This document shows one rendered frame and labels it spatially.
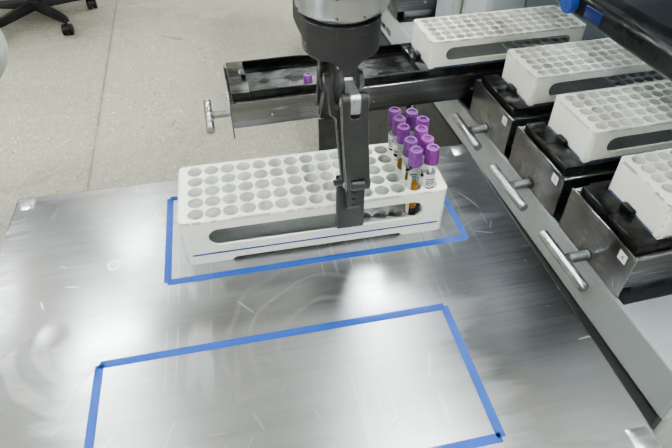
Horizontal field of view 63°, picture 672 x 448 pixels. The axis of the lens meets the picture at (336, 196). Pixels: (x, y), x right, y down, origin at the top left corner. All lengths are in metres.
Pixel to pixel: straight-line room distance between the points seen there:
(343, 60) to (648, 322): 0.48
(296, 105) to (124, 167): 1.37
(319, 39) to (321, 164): 0.19
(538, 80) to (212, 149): 1.55
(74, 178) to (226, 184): 1.64
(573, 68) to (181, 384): 0.74
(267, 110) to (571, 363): 0.60
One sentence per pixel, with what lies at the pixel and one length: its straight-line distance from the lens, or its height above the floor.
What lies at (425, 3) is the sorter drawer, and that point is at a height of 0.77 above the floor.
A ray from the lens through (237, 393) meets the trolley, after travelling 0.53.
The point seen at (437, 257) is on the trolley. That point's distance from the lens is 0.63.
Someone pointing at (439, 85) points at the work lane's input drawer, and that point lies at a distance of 1.01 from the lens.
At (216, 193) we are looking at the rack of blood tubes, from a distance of 0.64.
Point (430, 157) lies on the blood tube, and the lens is 0.59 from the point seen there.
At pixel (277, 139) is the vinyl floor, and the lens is 2.24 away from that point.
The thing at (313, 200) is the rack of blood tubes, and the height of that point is 0.87.
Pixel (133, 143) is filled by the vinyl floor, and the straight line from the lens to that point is 2.35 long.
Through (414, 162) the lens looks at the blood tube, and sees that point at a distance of 0.59.
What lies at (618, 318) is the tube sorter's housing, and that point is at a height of 0.72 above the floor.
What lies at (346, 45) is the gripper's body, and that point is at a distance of 0.51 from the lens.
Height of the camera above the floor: 1.28
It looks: 41 degrees down
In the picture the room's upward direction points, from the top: straight up
